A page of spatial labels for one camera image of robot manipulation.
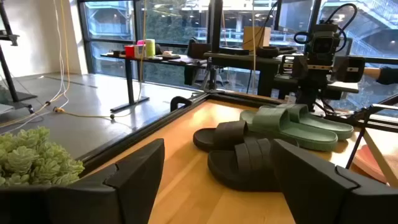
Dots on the black background desk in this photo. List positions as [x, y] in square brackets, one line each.
[174, 60]

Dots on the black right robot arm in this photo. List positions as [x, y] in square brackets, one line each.
[312, 98]

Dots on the brown cardboard box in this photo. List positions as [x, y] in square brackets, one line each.
[256, 39]

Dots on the yellow-green roll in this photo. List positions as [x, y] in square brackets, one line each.
[150, 47]

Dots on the black rubber slide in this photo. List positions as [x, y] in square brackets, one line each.
[222, 135]
[245, 169]

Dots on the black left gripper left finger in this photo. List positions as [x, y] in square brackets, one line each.
[93, 202]

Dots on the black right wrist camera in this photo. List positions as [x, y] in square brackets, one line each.
[322, 45]

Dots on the green plant in white pot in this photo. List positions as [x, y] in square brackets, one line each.
[31, 158]

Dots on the pink rubber slide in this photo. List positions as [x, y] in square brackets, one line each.
[370, 165]

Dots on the black metal stand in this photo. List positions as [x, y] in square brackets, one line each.
[7, 68]

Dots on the black table clamp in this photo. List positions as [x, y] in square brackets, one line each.
[180, 102]

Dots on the black aluminium table frame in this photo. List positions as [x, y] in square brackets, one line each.
[130, 137]

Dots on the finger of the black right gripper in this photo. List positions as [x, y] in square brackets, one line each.
[300, 67]
[349, 69]

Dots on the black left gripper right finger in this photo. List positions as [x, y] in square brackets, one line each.
[326, 199]

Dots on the red box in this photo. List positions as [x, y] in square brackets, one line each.
[129, 51]

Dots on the green rubber slide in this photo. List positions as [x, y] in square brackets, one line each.
[323, 124]
[280, 126]

